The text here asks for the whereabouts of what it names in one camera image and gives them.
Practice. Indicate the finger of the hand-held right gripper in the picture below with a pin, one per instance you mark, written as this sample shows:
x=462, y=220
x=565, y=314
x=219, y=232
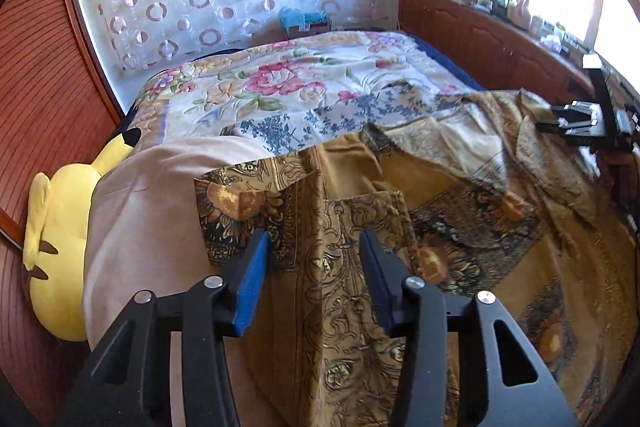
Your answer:
x=575, y=111
x=570, y=129

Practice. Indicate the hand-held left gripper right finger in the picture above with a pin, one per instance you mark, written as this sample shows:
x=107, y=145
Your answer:
x=375, y=279

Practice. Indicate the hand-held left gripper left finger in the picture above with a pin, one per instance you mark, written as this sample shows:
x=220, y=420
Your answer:
x=255, y=279

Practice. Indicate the row of small containers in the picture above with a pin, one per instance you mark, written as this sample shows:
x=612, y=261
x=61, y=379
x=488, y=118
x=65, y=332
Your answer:
x=545, y=32

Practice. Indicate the pink bottle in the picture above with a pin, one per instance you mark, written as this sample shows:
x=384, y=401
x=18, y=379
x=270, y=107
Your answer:
x=523, y=14

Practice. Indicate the beige blanket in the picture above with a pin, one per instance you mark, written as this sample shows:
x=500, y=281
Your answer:
x=150, y=232

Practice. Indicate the golden garment with cream lining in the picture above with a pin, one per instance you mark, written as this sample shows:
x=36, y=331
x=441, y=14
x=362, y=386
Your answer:
x=500, y=227

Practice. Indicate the wooden cabinet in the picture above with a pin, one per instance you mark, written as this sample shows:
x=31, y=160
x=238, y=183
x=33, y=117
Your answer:
x=475, y=32

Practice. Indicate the navy bed sheet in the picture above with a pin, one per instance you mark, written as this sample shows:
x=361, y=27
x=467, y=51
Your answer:
x=440, y=62

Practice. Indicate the blue floral white cloth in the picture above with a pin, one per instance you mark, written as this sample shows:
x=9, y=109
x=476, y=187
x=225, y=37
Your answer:
x=280, y=127

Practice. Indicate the yellow plush toy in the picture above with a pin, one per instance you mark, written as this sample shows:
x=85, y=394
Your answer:
x=65, y=207

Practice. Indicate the pink rose floral blanket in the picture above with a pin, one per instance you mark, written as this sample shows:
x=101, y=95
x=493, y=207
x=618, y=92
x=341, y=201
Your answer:
x=280, y=77

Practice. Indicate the teal packet pile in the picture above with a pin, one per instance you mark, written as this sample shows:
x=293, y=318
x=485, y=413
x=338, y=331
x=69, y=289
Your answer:
x=295, y=17

